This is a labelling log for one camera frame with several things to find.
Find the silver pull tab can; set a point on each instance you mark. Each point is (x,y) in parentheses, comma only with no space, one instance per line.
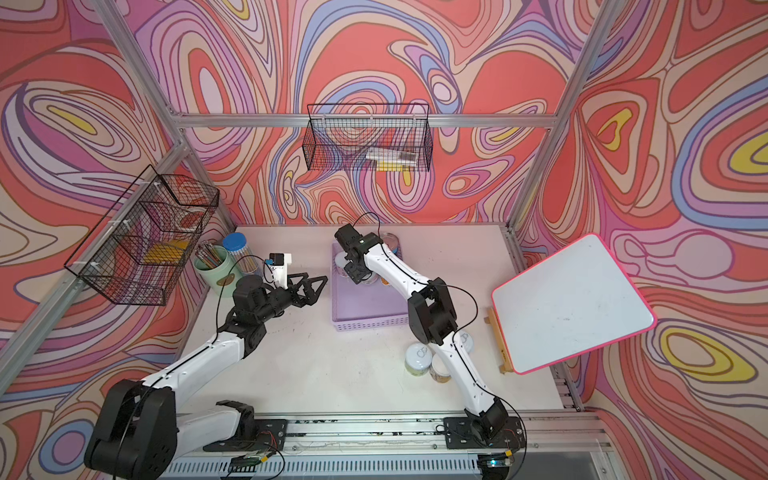
(367,279)

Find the wooden whiteboard stand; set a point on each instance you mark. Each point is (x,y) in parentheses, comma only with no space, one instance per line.
(492,321)

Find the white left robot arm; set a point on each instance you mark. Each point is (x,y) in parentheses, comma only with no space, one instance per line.
(139,431)

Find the markers in wire basket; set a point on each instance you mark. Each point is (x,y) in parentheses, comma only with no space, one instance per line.
(384,159)

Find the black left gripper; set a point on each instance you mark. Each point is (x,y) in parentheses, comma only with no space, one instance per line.
(307,299)

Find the black wire basket left wall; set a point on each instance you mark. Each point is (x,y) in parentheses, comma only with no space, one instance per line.
(155,207)

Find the yellow item in wire basket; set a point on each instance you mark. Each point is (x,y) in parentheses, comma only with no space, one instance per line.
(167,253)

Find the blue lid pencil jar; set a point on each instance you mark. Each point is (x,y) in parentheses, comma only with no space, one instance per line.
(237,246)

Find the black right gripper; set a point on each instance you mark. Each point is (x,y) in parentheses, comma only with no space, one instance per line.
(357,274)

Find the black wire basket back wall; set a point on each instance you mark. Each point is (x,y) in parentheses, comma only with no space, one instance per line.
(338,135)

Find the green label can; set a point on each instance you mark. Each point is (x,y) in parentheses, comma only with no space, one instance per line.
(418,359)

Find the blue label soup can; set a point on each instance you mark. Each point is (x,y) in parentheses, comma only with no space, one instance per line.
(393,243)

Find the green pencil cup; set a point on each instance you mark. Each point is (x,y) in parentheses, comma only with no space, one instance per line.
(217,267)

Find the whiteboard with pink rim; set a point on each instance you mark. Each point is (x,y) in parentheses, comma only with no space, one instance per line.
(571,303)

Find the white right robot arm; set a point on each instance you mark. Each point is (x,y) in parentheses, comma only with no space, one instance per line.
(433,322)

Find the pink label can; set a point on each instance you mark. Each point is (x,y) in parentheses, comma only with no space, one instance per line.
(340,263)

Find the black wire basket wall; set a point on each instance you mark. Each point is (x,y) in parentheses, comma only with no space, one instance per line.
(155,207)
(338,135)

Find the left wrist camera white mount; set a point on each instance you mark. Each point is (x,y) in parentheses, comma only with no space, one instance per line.
(278,264)

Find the beige lid can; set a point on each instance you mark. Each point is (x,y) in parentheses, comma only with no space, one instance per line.
(439,371)

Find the purple perforated plastic basket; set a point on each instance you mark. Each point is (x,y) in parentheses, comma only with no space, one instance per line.
(367,305)

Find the aluminium frame post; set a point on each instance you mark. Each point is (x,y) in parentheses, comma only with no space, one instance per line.
(604,21)

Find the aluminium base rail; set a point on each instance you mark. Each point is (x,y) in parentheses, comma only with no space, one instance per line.
(536,445)

